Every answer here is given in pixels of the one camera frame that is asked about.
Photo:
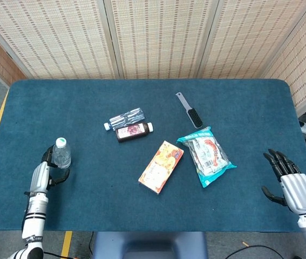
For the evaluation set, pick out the transparent water bottle green-white cap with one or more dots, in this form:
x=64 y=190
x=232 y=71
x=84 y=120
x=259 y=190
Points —
x=61 y=156

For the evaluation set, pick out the dark brown drink bottle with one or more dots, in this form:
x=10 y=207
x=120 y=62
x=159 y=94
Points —
x=131 y=133

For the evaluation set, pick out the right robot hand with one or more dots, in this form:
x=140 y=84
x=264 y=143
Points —
x=298 y=191

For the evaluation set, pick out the orange biscuit box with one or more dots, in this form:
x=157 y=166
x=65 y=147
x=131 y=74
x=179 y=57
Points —
x=159 y=167

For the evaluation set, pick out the clear crumpled bottle white cap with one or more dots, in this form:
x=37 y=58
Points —
x=127 y=117

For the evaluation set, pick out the beige woven screen panel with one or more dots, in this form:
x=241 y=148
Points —
x=55 y=37
x=160 y=37
x=304 y=62
x=250 y=37

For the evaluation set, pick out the grey brush black bristles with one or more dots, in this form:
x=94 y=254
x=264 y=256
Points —
x=194 y=117

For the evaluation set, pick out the teal table cloth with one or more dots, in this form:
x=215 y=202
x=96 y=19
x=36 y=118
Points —
x=101 y=202

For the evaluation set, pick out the teal snack bag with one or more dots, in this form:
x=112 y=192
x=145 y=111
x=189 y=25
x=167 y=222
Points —
x=206 y=156

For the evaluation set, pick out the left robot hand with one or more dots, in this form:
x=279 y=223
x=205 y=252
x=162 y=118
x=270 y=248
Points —
x=40 y=178

